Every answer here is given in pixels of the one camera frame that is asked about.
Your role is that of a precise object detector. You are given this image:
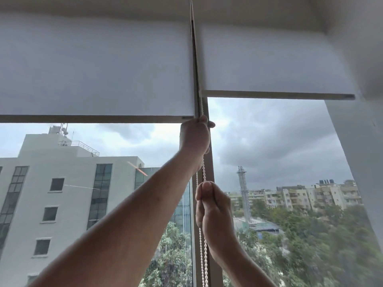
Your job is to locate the person's left hand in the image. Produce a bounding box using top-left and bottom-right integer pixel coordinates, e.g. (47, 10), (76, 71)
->
(179, 115), (216, 165)

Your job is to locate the person's right hand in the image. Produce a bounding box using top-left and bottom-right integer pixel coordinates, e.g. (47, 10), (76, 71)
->
(195, 181), (240, 252)

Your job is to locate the row of apartment buildings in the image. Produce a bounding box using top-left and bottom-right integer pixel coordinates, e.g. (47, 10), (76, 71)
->
(227, 179), (364, 211)

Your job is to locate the white beaded blind chain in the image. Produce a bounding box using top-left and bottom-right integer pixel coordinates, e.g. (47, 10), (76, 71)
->
(188, 0), (211, 287)

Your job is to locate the grey window frame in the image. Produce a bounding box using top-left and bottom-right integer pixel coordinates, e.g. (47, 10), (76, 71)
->
(179, 95), (224, 287)

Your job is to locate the white short roller blind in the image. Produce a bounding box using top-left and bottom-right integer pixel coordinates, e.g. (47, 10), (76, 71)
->
(197, 22), (357, 101)

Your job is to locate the white office building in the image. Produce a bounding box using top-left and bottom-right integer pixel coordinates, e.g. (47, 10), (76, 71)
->
(0, 124), (192, 287)

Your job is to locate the metal lattice tower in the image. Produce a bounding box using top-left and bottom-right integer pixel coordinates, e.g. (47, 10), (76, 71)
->
(236, 165), (252, 224)

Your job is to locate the person's left forearm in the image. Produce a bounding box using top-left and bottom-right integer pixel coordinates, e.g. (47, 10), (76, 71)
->
(28, 149), (204, 287)

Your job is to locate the group of green trees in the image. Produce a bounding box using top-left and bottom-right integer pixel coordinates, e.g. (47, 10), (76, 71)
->
(140, 203), (383, 287)

